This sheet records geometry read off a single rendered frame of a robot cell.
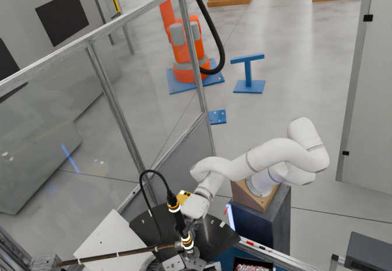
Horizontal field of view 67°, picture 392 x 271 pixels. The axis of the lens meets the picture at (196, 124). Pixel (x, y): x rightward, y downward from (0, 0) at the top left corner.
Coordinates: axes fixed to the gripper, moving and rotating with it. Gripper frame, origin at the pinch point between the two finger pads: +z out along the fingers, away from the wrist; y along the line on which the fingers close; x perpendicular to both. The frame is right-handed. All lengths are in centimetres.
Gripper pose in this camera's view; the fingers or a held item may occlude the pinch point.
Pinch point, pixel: (181, 227)
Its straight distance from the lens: 124.9
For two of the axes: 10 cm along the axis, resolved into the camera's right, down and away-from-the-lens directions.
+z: -5.1, 5.9, -6.3
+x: -1.8, -7.9, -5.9
